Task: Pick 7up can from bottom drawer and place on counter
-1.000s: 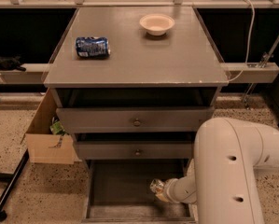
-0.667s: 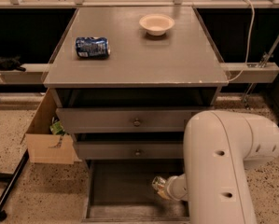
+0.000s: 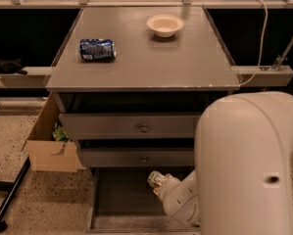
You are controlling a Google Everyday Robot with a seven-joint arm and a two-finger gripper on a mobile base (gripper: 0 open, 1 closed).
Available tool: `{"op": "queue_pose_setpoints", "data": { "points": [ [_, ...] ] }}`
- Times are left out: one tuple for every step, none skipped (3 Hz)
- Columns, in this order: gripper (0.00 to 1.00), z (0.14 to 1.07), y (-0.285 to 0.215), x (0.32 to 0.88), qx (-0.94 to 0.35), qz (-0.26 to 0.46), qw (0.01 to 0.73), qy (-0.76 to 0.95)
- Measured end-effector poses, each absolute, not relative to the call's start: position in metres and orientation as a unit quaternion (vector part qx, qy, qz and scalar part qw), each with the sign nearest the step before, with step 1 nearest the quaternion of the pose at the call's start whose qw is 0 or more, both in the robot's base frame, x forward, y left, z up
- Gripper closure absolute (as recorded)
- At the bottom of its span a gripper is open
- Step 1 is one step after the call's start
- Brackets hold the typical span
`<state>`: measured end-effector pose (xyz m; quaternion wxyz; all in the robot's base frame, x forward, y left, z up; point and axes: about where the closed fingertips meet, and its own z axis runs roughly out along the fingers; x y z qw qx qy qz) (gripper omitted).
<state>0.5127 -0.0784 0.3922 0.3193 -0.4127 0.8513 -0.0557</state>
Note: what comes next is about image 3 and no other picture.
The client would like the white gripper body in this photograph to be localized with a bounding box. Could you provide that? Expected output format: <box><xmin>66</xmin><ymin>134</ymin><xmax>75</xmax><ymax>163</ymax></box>
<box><xmin>158</xmin><ymin>175</ymin><xmax>195</xmax><ymax>217</ymax></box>

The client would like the green 7up can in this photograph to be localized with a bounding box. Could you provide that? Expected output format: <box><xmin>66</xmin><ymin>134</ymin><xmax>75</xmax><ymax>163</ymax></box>
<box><xmin>147</xmin><ymin>170</ymin><xmax>166</xmax><ymax>189</ymax></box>

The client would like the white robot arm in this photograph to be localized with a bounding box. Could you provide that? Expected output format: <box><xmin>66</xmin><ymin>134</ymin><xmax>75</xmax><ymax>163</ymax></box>
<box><xmin>148</xmin><ymin>92</ymin><xmax>293</xmax><ymax>235</ymax></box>

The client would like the grey bottom drawer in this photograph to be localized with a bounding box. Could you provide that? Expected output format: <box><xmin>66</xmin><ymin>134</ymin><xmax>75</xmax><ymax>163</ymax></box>
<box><xmin>85</xmin><ymin>167</ymin><xmax>201</xmax><ymax>235</ymax></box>

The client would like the grey drawer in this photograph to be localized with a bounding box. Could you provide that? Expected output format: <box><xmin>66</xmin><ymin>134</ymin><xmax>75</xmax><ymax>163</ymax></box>
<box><xmin>77</xmin><ymin>148</ymin><xmax>194</xmax><ymax>167</ymax></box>
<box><xmin>59</xmin><ymin>113</ymin><xmax>199</xmax><ymax>140</ymax></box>
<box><xmin>85</xmin><ymin>167</ymin><xmax>201</xmax><ymax>235</ymax></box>

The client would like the grey middle drawer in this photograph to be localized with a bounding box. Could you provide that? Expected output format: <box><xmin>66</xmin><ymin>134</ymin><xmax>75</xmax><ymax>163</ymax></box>
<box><xmin>77</xmin><ymin>148</ymin><xmax>194</xmax><ymax>167</ymax></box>

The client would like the grey drawer cabinet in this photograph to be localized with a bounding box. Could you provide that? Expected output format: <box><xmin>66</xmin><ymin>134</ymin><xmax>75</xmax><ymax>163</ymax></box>
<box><xmin>45</xmin><ymin>6</ymin><xmax>241</xmax><ymax>178</ymax></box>

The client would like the grey top drawer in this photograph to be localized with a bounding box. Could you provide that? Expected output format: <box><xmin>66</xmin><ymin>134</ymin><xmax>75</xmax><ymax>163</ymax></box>
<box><xmin>59</xmin><ymin>113</ymin><xmax>199</xmax><ymax>140</ymax></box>

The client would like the blue pepsi can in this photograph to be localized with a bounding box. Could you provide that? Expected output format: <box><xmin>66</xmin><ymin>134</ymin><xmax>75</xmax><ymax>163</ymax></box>
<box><xmin>79</xmin><ymin>38</ymin><xmax>117</xmax><ymax>61</ymax></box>

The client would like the green snack bag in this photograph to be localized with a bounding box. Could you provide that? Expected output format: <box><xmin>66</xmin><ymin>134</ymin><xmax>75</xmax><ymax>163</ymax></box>
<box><xmin>52</xmin><ymin>123</ymin><xmax>69</xmax><ymax>141</ymax></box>

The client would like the cardboard box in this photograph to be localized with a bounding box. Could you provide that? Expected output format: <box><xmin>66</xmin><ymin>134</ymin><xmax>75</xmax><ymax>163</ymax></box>
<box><xmin>26</xmin><ymin>94</ymin><xmax>79</xmax><ymax>172</ymax></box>

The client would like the white paper bowl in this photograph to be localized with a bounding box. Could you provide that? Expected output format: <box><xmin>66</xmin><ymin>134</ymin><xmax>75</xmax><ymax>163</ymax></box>
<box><xmin>146</xmin><ymin>15</ymin><xmax>184</xmax><ymax>38</ymax></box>

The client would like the metal diagonal brace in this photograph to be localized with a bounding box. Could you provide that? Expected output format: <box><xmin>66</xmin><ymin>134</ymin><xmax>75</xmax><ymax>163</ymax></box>
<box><xmin>271</xmin><ymin>36</ymin><xmax>293</xmax><ymax>71</ymax></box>

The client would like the black floor stand bar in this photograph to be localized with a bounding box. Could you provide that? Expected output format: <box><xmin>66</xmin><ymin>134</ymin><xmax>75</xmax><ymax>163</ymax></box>
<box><xmin>0</xmin><ymin>158</ymin><xmax>30</xmax><ymax>233</ymax></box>

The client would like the white cable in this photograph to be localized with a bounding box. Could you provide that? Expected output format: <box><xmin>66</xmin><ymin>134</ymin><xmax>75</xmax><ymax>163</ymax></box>
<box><xmin>238</xmin><ymin>0</ymin><xmax>269</xmax><ymax>87</ymax></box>

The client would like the black object on rail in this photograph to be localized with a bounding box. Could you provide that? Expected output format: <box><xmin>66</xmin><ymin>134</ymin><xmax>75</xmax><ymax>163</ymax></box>
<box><xmin>0</xmin><ymin>59</ymin><xmax>27</xmax><ymax>74</ymax></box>

